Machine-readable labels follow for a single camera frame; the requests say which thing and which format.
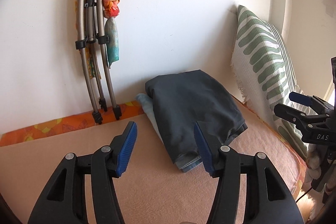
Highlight dark navy pants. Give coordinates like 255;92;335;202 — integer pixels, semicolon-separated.
145;70;247;172

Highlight grey knit gloved right hand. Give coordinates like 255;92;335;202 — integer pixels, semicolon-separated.
305;144;335;195

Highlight folded light blue jeans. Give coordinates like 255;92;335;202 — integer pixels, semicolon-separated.
135;93;249;173

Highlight pink bed blanket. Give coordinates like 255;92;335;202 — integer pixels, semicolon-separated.
0;97;301;224

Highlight green white patterned pillow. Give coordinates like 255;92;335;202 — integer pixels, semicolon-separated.
231;5;315;159

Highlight orange floral mattress sheet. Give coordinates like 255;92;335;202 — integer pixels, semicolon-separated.
1;99;306;197

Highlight folded metal tripod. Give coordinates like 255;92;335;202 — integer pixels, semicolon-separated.
75;0;123;125

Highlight colourful fabric hanging on tripod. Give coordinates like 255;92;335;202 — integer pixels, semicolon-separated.
75;0;120;80

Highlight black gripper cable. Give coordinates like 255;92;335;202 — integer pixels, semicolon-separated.
295;185;314;204

